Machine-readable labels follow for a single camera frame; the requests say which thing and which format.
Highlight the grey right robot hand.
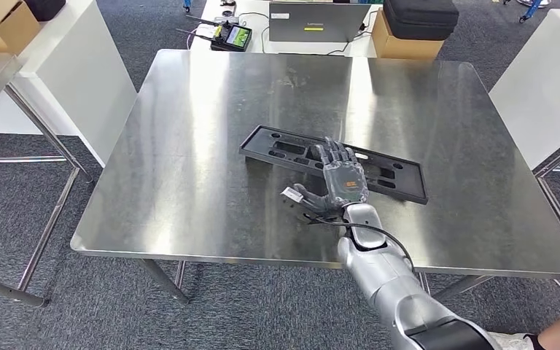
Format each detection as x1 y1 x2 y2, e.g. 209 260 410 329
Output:
292 136 371 217

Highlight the black plastic plate bracket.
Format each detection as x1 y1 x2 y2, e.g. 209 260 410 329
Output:
238 124 429 206

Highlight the stainless steel workbench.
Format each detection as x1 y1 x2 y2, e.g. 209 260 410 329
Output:
69 48 560 308

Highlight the white desk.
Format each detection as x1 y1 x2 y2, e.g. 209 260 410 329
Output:
189 0 384 58

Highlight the brown cardboard box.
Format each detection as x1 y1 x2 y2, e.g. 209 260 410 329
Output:
0 0 42 55
370 7 446 62

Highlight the grey laptop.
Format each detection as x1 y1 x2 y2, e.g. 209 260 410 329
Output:
268 1 372 44

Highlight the black carry case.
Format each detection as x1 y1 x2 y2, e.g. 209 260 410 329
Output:
382 0 460 42

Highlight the black remote controller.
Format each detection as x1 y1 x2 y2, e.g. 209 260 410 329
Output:
175 13 254 53

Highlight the white cabinet block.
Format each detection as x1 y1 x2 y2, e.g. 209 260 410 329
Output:
0 0 139 168
489 8 560 171

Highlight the black bag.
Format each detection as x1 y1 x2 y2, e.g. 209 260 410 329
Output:
23 0 67 23

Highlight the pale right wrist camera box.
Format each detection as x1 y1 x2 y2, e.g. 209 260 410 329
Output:
280 187 306 204

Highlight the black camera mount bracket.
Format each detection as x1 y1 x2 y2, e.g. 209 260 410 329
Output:
282 198 345 226

